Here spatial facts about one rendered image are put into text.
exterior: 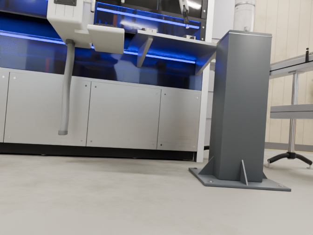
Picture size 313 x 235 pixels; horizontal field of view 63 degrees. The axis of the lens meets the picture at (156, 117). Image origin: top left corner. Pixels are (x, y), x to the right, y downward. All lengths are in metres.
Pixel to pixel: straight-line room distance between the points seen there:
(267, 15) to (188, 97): 3.28
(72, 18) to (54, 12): 0.10
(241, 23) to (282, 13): 3.64
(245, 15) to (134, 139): 1.15
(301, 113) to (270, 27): 2.92
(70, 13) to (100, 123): 0.84
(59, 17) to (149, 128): 1.03
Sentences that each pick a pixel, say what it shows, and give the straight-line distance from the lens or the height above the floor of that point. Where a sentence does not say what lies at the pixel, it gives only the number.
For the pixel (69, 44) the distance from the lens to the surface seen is 1.81.
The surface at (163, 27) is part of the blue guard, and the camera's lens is 2.21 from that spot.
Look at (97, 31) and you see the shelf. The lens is 1.50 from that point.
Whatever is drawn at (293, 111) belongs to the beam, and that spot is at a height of 0.49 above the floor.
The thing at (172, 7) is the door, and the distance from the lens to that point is 2.30.
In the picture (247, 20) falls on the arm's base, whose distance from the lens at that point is 1.71.
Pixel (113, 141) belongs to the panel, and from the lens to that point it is 2.01.
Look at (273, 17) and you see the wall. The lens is 5.22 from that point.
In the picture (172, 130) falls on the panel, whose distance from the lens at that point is 2.11.
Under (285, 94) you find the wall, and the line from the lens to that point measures 5.01.
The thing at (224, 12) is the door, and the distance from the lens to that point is 4.86.
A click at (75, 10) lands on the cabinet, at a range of 1.54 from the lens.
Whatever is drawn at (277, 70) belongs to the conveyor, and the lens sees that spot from 2.68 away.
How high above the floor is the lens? 0.31
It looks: 1 degrees up
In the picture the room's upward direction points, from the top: 4 degrees clockwise
